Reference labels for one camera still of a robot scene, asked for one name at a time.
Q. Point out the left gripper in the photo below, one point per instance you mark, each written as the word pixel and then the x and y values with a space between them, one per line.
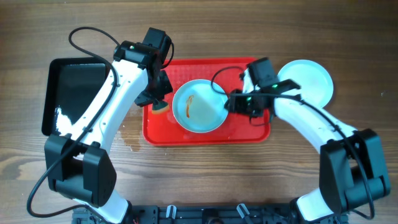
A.
pixel 150 97

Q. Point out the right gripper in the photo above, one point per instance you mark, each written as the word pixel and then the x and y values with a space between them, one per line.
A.
pixel 233 103

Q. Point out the green and orange sponge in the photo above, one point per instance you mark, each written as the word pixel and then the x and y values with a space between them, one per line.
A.
pixel 160 107

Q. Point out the light blue plate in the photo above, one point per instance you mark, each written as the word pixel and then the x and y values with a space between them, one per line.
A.
pixel 198 106
pixel 315 81

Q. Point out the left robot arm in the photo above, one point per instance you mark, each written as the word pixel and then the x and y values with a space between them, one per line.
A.
pixel 78 163

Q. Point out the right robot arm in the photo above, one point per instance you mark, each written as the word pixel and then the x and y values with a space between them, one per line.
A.
pixel 353 169

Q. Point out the red plastic tray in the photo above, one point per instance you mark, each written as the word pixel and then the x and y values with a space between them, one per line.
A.
pixel 163 129

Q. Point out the black rectangular water tray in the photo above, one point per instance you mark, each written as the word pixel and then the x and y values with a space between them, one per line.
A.
pixel 72 85

